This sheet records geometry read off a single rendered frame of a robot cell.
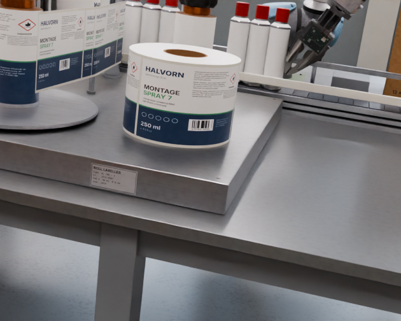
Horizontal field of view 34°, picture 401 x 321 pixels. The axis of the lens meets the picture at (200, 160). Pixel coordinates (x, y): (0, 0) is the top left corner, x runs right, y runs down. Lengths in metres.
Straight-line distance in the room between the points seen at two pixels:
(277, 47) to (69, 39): 0.58
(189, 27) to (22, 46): 0.38
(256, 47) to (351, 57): 5.51
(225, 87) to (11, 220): 0.42
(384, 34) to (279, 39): 5.40
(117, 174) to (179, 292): 1.03
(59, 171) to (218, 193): 0.26
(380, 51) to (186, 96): 6.03
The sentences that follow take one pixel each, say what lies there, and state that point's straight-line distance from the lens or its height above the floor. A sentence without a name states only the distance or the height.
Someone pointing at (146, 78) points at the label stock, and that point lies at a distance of 1.12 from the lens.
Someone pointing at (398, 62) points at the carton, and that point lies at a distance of 1.91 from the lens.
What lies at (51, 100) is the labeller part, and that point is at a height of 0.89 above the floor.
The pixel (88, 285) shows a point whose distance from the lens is 2.00.
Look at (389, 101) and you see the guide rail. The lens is 1.68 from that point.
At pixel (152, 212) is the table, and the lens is 0.97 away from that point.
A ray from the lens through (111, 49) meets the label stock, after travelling 1.52.
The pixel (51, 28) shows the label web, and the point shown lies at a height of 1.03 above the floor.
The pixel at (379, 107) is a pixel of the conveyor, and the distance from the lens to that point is 1.70.
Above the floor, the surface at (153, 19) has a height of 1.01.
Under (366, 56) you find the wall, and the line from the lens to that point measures 7.08.
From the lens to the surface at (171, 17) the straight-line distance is 1.74.
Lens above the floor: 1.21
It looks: 18 degrees down
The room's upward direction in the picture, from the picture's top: 7 degrees clockwise
